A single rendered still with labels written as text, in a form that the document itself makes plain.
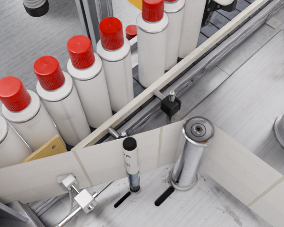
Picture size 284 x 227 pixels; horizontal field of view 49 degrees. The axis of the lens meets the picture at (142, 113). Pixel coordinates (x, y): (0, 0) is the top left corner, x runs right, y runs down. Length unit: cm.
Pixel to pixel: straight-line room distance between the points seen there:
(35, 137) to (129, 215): 19
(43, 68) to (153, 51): 20
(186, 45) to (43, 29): 37
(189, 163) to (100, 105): 18
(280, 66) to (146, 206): 40
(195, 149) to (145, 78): 25
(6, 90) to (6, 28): 47
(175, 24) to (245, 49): 28
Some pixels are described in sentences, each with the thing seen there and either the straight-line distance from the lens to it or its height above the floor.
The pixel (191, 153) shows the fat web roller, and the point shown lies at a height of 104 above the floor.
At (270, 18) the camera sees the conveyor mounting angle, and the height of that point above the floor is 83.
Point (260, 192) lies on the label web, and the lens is 45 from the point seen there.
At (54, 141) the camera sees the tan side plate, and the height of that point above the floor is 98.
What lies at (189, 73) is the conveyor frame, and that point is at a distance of 65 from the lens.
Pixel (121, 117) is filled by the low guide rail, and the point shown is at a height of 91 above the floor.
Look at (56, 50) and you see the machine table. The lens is 78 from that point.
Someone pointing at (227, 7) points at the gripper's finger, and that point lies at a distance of 63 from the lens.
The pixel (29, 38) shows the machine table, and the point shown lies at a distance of 82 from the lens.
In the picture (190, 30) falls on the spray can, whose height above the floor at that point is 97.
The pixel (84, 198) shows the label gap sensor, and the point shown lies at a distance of 40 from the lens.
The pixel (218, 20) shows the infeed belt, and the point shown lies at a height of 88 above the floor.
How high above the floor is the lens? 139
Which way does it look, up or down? 61 degrees down
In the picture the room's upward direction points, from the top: 2 degrees counter-clockwise
